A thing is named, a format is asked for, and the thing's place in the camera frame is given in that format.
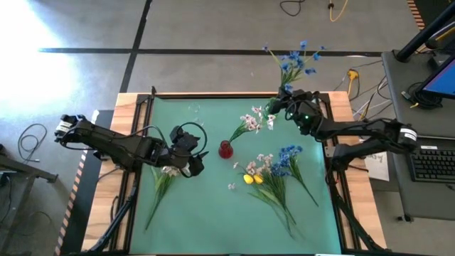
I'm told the white paper sheet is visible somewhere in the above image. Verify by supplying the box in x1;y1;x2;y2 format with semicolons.
363;149;391;182

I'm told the yellow artificial tulip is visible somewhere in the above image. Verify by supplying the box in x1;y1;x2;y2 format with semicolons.
242;174;296;228
253;174;303;239

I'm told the black pole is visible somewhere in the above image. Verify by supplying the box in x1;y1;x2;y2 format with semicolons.
395;1;455;63

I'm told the green glass vase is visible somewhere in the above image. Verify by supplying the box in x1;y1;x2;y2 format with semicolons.
264;100;282;120

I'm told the clear glass vase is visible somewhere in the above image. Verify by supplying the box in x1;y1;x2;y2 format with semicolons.
188;102;205;127

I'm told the black keyboard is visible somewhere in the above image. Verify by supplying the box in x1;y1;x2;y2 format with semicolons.
406;144;455;184

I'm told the green table mat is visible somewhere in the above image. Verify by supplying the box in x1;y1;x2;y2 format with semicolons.
129;95;342;255

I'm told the blue artificial flower bunch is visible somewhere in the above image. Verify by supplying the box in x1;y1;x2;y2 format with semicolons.
262;39;326;107
272;144;320;208

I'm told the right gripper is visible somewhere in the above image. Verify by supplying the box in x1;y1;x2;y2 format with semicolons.
270;89;325;136

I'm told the grey side desk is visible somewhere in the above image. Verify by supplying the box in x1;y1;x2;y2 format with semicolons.
381;49;455;222

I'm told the monitor with blue screen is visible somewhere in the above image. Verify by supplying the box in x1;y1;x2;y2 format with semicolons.
417;55;455;100

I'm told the coiled black cable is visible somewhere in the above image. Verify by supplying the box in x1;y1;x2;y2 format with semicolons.
405;81;444;110

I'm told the yellow floor cable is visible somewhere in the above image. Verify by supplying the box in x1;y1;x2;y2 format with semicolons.
328;0;350;23

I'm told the white flower stem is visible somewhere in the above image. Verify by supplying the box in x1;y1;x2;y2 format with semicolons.
144;165;181;231

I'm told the orange striped hazard tape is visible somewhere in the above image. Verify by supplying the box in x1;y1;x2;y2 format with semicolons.
53;138;90;256

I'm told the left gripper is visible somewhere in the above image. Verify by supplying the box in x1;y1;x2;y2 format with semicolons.
159;137;210;178

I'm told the red glass vase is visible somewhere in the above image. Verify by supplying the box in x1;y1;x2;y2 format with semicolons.
218;139;235;160

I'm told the black aluminium table frame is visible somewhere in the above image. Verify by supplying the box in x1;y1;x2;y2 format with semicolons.
85;86;392;255

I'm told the wooden table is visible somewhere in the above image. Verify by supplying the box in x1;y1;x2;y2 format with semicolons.
81;90;388;255

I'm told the black floor cable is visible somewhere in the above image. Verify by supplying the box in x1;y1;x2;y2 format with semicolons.
279;0;306;17
17;122;48;164

